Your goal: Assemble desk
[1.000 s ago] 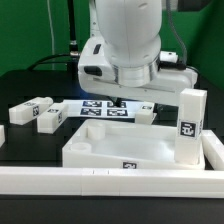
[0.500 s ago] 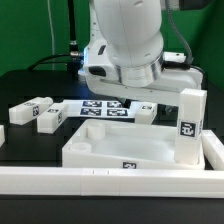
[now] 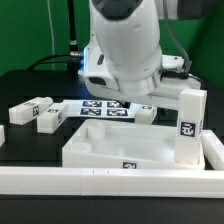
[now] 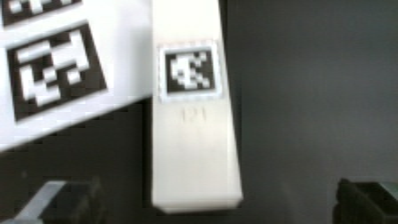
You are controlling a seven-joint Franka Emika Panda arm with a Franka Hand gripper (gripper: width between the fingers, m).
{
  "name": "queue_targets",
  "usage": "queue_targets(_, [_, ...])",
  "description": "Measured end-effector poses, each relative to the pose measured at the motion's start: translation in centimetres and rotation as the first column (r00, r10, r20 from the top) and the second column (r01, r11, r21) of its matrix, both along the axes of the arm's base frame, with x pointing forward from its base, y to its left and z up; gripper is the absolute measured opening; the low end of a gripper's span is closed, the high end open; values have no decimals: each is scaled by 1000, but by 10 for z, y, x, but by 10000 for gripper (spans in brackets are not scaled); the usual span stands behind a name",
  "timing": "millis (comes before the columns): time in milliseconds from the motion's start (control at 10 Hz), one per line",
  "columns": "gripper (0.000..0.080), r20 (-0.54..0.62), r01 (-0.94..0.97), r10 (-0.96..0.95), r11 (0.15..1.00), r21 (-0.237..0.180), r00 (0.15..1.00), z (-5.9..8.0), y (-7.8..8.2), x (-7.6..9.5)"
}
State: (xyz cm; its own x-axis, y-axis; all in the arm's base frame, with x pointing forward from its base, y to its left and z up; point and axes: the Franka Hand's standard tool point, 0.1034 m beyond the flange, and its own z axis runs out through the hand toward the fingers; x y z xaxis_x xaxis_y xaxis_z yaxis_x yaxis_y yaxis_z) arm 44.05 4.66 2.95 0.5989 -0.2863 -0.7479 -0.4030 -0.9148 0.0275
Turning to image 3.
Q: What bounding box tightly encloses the sheet with four tags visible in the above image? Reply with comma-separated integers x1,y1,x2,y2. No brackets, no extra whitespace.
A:
64,100,142,118

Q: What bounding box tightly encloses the black cable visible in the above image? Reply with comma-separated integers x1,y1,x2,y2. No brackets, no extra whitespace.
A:
27,0,84,72

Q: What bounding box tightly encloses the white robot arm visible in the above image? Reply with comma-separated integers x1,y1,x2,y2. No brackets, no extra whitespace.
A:
79,0,201,109

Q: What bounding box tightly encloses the white U-shaped obstacle fence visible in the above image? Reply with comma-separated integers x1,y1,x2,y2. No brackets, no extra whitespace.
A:
0,125,224,199

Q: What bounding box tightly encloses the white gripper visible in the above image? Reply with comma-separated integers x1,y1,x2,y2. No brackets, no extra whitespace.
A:
82,54,202,110

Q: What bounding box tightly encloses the white desk top panel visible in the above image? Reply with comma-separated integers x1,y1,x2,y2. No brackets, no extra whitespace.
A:
62,119,205,170

